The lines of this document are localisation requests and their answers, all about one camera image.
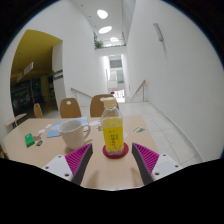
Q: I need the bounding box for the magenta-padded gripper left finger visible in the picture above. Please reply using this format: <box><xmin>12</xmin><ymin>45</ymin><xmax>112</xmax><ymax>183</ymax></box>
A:
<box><xmin>41</xmin><ymin>142</ymin><xmax>94</xmax><ymax>186</ymax></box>

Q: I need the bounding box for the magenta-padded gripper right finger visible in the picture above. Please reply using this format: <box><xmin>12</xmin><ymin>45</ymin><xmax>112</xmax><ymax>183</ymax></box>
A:
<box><xmin>131</xmin><ymin>142</ymin><xmax>184</xmax><ymax>186</ymax></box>

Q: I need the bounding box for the flat round red coaster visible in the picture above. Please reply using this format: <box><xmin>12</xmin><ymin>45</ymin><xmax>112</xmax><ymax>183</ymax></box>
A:
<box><xmin>102</xmin><ymin>142</ymin><xmax>130</xmax><ymax>160</ymax></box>

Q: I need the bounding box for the cream ceramic mug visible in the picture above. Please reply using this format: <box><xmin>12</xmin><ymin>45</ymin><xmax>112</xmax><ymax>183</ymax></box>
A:
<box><xmin>57</xmin><ymin>119</ymin><xmax>92</xmax><ymax>151</ymax></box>

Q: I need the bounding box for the printed card with green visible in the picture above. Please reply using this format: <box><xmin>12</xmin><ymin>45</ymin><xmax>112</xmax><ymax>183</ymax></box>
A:
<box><xmin>132</xmin><ymin>126</ymin><xmax>147</xmax><ymax>134</ymax></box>

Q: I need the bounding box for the light blue booklet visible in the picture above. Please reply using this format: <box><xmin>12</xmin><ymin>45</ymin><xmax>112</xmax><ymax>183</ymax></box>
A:
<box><xmin>45</xmin><ymin>116</ymin><xmax>89</xmax><ymax>139</ymax></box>

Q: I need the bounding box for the clear bottle with yellow drink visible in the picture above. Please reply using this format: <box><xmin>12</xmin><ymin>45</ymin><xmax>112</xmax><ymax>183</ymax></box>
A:
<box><xmin>100</xmin><ymin>96</ymin><xmax>125</xmax><ymax>157</ymax></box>

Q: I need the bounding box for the small green box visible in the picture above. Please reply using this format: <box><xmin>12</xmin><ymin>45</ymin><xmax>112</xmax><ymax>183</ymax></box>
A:
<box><xmin>24</xmin><ymin>133</ymin><xmax>36</xmax><ymax>148</ymax></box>

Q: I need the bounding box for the wooden stair handrail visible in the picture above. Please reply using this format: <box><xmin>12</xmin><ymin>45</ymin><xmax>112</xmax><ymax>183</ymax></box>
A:
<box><xmin>70</xmin><ymin>87</ymin><xmax>93</xmax><ymax>100</ymax></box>
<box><xmin>129</xmin><ymin>79</ymin><xmax>148</xmax><ymax>103</ymax></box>

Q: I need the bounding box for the small wooden side table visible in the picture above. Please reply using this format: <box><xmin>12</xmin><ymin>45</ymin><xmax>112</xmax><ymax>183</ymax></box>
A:
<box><xmin>4</xmin><ymin>112</ymin><xmax>28</xmax><ymax>129</ymax></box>

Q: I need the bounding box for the white hanging sign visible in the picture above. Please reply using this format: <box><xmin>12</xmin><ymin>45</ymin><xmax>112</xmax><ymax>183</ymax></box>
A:
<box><xmin>16</xmin><ymin>61</ymin><xmax>35</xmax><ymax>83</ymax></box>

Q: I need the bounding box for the green potted plant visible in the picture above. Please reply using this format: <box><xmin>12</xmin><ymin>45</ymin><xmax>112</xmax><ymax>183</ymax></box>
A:
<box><xmin>93</xmin><ymin>39</ymin><xmax>104</xmax><ymax>50</ymax></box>

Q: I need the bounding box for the group of oval ceiling lights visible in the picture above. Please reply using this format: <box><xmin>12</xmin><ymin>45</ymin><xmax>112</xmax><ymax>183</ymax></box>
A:
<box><xmin>95</xmin><ymin>8</ymin><xmax>120</xmax><ymax>44</ymax></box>

